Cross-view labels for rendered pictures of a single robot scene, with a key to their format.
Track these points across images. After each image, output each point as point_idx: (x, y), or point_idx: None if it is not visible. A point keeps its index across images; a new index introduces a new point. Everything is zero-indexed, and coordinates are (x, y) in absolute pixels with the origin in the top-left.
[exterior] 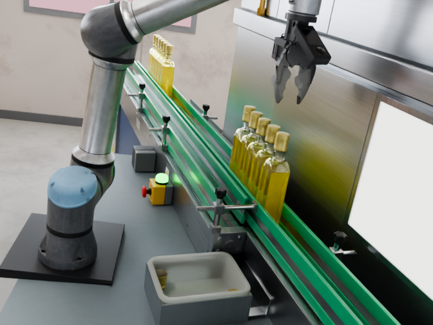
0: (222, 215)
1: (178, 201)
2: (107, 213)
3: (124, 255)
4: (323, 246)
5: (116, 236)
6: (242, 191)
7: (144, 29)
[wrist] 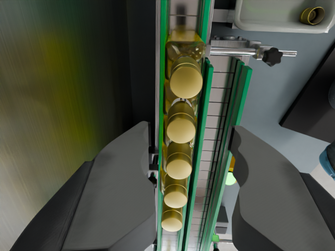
0: (219, 84)
1: None
2: (279, 149)
3: (299, 84)
4: None
5: (298, 109)
6: (207, 86)
7: None
